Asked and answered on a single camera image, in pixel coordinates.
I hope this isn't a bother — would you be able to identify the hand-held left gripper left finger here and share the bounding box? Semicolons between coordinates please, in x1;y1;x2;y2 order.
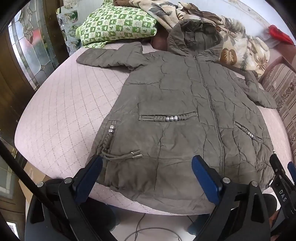
31;155;109;241

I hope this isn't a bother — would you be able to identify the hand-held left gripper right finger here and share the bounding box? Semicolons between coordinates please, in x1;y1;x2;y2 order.
191;155;271;241

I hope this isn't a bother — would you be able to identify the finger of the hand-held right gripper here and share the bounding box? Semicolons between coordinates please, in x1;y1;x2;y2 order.
287;162;296;184
269;154;296;215

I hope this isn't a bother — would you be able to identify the olive quilted hooded jacket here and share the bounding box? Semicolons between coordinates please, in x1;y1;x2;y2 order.
76;19;278;215

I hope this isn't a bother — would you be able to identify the black pole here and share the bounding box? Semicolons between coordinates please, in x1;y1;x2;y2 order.
0;139;118;241

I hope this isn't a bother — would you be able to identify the pink quilted bed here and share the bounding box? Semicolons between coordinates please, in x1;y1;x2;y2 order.
15;42;294;217

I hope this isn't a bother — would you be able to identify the striped brown sofa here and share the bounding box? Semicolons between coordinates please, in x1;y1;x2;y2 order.
258;43;296;163

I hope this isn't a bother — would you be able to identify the red cloth object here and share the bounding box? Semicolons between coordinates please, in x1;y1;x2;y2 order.
268;25;295;46

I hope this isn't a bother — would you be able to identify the beige leaf print blanket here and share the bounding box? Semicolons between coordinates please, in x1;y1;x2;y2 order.
113;0;271;78

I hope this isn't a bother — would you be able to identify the wooden door with stained glass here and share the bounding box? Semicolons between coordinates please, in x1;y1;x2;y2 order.
0;0;80;149

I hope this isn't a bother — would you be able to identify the grey printed cloth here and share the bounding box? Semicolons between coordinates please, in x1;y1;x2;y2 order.
58;9;81;56

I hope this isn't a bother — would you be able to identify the reddish brown cushion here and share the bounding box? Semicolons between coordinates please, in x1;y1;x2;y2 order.
150;30;171;50

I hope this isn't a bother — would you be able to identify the green checkered pillow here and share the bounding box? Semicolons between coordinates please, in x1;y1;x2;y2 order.
75;0;158;49

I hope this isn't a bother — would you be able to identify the thin black cable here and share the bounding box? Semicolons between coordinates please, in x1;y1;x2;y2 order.
125;212;185;241

